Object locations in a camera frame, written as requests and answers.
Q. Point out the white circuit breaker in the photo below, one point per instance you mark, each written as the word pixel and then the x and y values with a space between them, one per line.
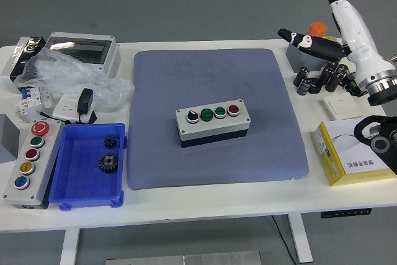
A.
pixel 29 100

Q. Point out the grey square base block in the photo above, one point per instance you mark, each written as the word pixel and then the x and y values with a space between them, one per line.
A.
pixel 299 60

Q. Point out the grey-blue padded mat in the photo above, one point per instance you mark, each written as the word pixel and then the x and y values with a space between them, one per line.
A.
pixel 173 75

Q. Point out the grey metal base plate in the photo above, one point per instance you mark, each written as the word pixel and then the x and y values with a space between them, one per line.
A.
pixel 183 258

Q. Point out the white box with glossy black face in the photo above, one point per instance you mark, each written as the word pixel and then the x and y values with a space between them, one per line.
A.
pixel 15 57

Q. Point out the black table control panel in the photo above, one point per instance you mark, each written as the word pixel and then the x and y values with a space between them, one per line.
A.
pixel 345 213

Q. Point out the four-button grey control box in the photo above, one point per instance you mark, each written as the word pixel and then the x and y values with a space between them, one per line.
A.
pixel 211 128

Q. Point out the black module with green part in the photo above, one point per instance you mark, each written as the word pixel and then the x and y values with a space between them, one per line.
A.
pixel 350 83

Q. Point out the grey distribution enclosure box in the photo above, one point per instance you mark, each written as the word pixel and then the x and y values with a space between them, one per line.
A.
pixel 80 49

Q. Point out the five-button grey control box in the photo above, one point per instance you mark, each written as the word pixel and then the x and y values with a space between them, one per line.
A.
pixel 31 168

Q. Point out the black power adapter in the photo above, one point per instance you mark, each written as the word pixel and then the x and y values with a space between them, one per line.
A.
pixel 85 100

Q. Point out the small black gear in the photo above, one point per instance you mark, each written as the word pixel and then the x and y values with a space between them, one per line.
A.
pixel 109 142

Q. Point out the black cylindrical capacitor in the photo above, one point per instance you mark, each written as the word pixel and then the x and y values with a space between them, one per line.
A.
pixel 333 82
pixel 342 70
pixel 325 75
pixel 332 65
pixel 301 75
pixel 304 87

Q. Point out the yellow and white carton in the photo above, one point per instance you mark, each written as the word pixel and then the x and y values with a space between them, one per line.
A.
pixel 338 144

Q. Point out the white wall socket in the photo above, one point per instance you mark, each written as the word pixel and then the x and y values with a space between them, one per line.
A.
pixel 65 106

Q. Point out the white table leg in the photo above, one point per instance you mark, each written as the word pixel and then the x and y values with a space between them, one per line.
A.
pixel 301 240
pixel 69 246

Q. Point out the grey metal block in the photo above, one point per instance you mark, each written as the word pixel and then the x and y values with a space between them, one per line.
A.
pixel 7 137

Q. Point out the clear plastic bag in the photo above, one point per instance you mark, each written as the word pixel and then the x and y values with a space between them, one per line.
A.
pixel 62 72

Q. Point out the white wall switch panel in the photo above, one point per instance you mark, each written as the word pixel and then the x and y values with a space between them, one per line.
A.
pixel 341 107

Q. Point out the blue plastic bin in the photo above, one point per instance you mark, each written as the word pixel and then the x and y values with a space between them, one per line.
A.
pixel 77 184

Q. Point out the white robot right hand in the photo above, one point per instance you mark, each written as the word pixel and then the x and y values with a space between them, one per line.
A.
pixel 356 35

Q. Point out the large black gear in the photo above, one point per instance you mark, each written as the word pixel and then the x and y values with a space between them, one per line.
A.
pixel 108 162

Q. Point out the orange cylinder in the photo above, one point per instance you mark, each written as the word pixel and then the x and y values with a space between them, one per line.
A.
pixel 318 29

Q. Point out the white switch with red button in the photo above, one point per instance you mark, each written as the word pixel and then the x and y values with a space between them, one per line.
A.
pixel 330 38

